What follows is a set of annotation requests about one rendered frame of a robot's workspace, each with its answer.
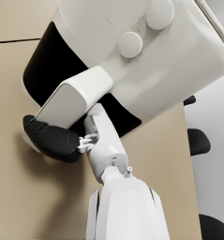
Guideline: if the pale air fryer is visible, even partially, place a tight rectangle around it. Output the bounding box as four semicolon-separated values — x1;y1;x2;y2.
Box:
21;0;224;155

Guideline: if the black rounded object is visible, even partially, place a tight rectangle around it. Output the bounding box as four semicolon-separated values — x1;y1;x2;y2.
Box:
198;213;224;240
187;127;212;158
183;95;197;107

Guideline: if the round white air fryer knob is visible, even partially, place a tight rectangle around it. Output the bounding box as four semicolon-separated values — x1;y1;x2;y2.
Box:
116;31;144;59
145;0;175;32

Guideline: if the air fryer drawer with handle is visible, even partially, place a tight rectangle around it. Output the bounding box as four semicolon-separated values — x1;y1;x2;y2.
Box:
21;21;143;155

